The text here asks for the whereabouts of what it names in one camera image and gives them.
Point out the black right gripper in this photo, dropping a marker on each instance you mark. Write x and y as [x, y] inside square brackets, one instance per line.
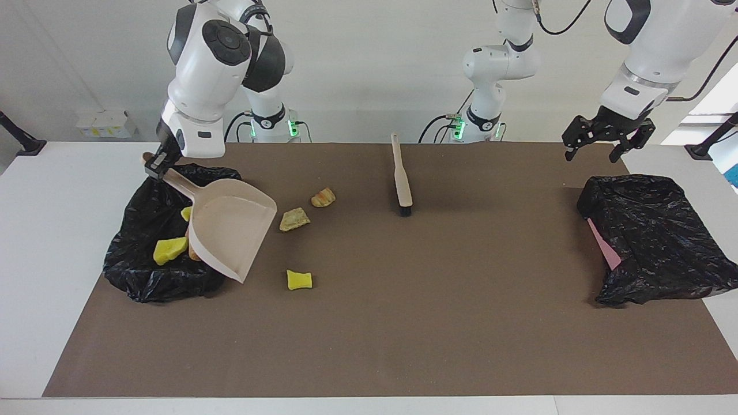
[169, 144]

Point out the beige hand brush black bristles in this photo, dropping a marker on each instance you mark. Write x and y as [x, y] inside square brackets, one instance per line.
[402, 178]

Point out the open black trash bag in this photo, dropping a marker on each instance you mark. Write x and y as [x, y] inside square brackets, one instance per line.
[138, 230]

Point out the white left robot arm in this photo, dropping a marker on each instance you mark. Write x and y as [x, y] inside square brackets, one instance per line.
[651, 46]

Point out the yellow notched sponge piece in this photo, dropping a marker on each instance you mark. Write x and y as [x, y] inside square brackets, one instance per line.
[186, 214]

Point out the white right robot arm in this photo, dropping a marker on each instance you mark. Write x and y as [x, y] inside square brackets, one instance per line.
[202, 86]

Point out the pink plastic bin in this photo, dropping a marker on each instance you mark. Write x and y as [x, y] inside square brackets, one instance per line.
[605, 248]

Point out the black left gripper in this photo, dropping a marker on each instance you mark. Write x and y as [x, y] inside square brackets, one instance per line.
[620, 124]

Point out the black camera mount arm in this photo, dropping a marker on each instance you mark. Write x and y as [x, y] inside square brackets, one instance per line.
[20, 138]
[712, 138]

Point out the brown bread roll toy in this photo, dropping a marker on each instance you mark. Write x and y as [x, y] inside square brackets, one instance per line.
[192, 253]

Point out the beige plastic dustpan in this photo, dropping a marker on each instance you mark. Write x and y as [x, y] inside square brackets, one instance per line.
[230, 230]

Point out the crumpled black trash bag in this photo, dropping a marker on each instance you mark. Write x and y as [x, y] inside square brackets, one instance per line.
[657, 242]

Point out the brown table mat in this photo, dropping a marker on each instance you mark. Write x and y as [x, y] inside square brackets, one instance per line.
[403, 334]

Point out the blue object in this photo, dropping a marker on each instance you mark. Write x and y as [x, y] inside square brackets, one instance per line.
[733, 173]

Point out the pale striped croissant toy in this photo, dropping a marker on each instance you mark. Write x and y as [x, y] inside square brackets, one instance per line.
[323, 197]

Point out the white wall socket box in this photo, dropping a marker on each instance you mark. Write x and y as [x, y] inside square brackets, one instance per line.
[106, 124]

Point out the pale beige foam chunk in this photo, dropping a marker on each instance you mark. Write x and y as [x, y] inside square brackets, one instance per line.
[294, 219]

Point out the yellow diamond sponge piece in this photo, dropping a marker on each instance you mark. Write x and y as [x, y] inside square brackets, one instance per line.
[170, 251]

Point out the yellow wedge sponge piece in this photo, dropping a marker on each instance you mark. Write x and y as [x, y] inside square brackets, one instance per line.
[299, 279]

